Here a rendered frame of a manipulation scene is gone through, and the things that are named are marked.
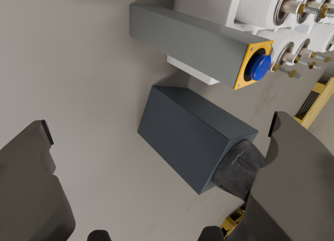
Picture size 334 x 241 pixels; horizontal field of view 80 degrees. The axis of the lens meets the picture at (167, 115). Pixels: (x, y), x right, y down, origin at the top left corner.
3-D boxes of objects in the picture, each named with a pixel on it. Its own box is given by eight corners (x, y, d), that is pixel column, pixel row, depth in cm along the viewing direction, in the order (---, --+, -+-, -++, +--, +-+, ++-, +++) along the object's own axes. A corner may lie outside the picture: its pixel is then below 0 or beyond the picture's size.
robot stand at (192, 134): (172, 127, 83) (231, 177, 65) (136, 132, 70) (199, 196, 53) (188, 87, 76) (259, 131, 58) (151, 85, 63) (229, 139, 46)
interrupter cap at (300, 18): (293, 30, 50) (296, 31, 50) (297, 3, 44) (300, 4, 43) (312, 8, 50) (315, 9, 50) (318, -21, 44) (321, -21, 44)
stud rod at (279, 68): (265, 66, 46) (299, 79, 42) (268, 61, 46) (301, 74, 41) (267, 66, 47) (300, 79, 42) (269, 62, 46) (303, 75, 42)
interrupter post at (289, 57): (284, 57, 55) (295, 62, 53) (279, 61, 54) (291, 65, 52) (287, 49, 54) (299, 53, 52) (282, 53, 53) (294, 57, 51)
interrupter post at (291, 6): (286, 7, 42) (302, 10, 40) (279, 14, 41) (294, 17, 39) (288, -5, 40) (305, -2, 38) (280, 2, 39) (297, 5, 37)
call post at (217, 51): (151, 34, 54) (255, 81, 35) (128, 36, 50) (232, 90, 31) (154, 4, 50) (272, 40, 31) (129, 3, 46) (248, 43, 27)
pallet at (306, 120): (284, 147, 322) (291, 152, 316) (265, 158, 263) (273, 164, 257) (333, 77, 275) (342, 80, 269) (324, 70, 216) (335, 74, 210)
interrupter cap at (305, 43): (293, 66, 64) (295, 67, 64) (290, 57, 59) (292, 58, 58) (308, 44, 63) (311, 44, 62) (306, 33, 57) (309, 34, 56)
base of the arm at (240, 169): (231, 175, 64) (259, 198, 58) (204, 190, 53) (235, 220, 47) (255, 135, 58) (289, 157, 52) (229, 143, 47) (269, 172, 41)
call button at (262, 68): (253, 73, 34) (265, 78, 32) (240, 78, 31) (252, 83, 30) (263, 49, 31) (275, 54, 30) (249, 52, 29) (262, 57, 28)
